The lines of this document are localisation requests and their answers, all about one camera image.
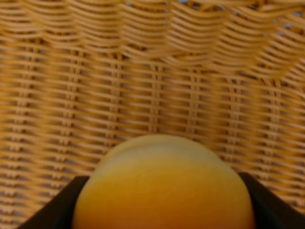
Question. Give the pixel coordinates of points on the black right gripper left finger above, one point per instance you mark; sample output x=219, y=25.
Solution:
x=57, y=214

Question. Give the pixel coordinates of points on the orange wicker basket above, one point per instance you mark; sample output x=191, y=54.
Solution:
x=78, y=77

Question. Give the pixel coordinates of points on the red yellow peach half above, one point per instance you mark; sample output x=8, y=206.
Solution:
x=163, y=182

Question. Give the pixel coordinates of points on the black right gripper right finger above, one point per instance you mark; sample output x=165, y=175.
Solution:
x=270, y=211

